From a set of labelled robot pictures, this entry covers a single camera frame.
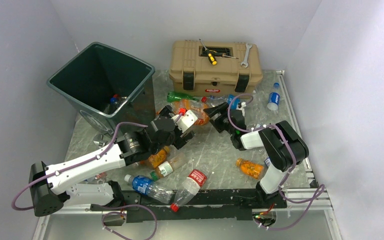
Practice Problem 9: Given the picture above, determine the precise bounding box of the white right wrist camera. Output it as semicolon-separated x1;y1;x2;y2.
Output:
236;101;247;117

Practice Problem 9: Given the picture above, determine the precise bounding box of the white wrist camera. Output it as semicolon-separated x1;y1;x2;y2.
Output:
171;110;198;134
236;101;247;117

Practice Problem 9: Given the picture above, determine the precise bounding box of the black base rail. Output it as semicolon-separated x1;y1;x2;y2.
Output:
90;188;287;223

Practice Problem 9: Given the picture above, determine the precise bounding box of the large orange label bottle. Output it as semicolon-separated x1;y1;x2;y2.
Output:
171;99;210;126

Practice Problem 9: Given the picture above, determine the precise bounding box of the green plastic bottle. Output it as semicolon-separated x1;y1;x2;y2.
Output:
166;91;199;103

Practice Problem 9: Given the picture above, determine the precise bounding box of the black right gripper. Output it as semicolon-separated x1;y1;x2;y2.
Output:
203;102;235;137

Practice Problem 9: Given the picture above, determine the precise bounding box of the silver open-end wrench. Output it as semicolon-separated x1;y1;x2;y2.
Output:
240;43;253;68

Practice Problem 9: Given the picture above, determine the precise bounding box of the blue label water bottle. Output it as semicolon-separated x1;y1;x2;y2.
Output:
124;174;174;204

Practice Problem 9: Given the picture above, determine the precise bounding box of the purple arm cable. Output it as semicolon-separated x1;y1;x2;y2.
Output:
226;93;326;232
11;112;185;212

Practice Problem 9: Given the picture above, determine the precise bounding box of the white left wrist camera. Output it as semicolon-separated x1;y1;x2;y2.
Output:
171;110;198;134

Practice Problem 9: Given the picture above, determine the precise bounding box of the tan plastic toolbox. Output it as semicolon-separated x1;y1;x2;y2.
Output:
168;40;263;96

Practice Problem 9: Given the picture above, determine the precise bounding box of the crushed blue label bottle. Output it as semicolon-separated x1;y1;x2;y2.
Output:
200;94;243;110

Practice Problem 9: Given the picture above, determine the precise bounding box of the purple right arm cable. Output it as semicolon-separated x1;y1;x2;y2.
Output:
226;93;326;232

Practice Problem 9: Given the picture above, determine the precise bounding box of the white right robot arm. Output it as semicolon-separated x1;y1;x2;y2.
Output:
203;102;309;208

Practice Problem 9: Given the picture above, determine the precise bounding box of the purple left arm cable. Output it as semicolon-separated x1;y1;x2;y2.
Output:
11;112;185;212

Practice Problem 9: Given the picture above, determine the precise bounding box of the dark green plastic bin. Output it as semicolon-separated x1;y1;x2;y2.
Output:
47;42;156;136

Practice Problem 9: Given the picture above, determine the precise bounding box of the small red cap bottle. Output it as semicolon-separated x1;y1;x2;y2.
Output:
109;94;127;111

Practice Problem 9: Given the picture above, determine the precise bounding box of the orange juice bottle right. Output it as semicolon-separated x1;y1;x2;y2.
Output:
235;158;265;179

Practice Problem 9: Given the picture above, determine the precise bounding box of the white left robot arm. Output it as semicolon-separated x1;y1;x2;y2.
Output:
29;105;198;217

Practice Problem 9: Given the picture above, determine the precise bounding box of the purple cable loop front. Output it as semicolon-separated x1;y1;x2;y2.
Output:
101;203;158;240

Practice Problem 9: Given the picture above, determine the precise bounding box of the clear bottle red label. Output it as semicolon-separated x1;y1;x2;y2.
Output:
170;165;211;212

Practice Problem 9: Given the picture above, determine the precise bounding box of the red handle adjustable wrench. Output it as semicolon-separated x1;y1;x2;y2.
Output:
92;133;108;148

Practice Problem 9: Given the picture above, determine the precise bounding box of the yellow black screwdriver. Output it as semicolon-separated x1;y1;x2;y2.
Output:
199;38;217;66

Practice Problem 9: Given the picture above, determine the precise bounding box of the blue label bottle far right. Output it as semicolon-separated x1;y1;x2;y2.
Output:
267;82;281;111

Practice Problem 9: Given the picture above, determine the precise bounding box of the thin dark screwdriver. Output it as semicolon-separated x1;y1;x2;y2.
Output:
209;50;238;59

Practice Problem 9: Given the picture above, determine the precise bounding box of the orange juice bottle gold cap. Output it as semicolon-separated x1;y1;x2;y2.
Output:
144;146;170;169

